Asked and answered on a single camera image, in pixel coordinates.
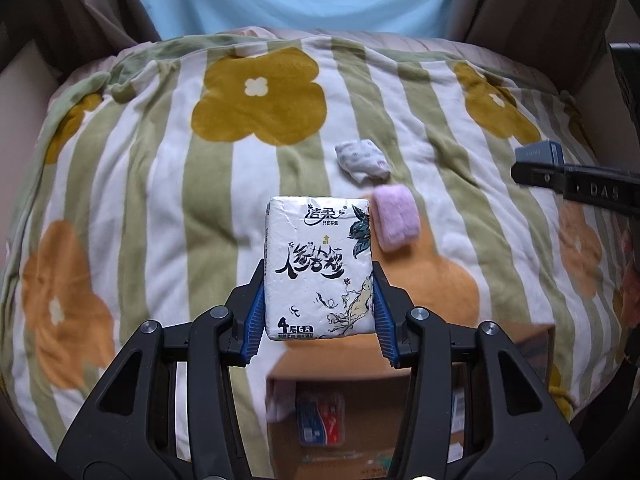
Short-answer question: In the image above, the floral striped blanket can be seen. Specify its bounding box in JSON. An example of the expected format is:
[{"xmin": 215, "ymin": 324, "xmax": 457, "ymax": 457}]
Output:
[{"xmin": 0, "ymin": 27, "xmax": 640, "ymax": 480}]

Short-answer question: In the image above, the blue and red packet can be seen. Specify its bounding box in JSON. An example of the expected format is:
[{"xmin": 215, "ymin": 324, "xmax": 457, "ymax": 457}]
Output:
[{"xmin": 297, "ymin": 392, "xmax": 347, "ymax": 447}]

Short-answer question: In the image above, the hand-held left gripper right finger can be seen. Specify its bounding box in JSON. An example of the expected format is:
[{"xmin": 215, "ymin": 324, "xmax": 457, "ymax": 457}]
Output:
[{"xmin": 372, "ymin": 261, "xmax": 587, "ymax": 480}]

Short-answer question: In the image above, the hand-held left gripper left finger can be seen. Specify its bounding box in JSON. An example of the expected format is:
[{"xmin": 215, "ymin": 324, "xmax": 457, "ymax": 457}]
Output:
[{"xmin": 55, "ymin": 259, "xmax": 267, "ymax": 480}]

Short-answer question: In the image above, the beige curtain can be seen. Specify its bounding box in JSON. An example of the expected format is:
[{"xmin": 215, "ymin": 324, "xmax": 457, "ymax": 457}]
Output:
[
  {"xmin": 47, "ymin": 0, "xmax": 168, "ymax": 61},
  {"xmin": 444, "ymin": 0, "xmax": 623, "ymax": 98}
]

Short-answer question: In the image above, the white patterned rolled sock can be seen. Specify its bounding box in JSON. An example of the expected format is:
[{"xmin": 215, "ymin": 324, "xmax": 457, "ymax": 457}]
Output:
[{"xmin": 334, "ymin": 138, "xmax": 392, "ymax": 187}]

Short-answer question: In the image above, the pink rolled towel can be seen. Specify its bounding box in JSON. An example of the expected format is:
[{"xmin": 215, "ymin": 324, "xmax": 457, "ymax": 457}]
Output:
[{"xmin": 373, "ymin": 184, "xmax": 421, "ymax": 253}]

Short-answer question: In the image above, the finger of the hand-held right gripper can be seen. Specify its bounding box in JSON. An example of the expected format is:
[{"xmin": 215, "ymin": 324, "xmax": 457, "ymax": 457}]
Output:
[
  {"xmin": 510, "ymin": 140, "xmax": 640, "ymax": 212},
  {"xmin": 607, "ymin": 42, "xmax": 640, "ymax": 127}
]

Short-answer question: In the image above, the white printed tissue packet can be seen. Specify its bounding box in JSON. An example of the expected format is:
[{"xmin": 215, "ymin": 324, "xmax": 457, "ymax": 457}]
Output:
[{"xmin": 263, "ymin": 195, "xmax": 376, "ymax": 342}]

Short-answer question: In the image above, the cardboard box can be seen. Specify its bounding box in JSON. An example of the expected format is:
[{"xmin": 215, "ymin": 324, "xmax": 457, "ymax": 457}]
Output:
[{"xmin": 265, "ymin": 324, "xmax": 557, "ymax": 480}]

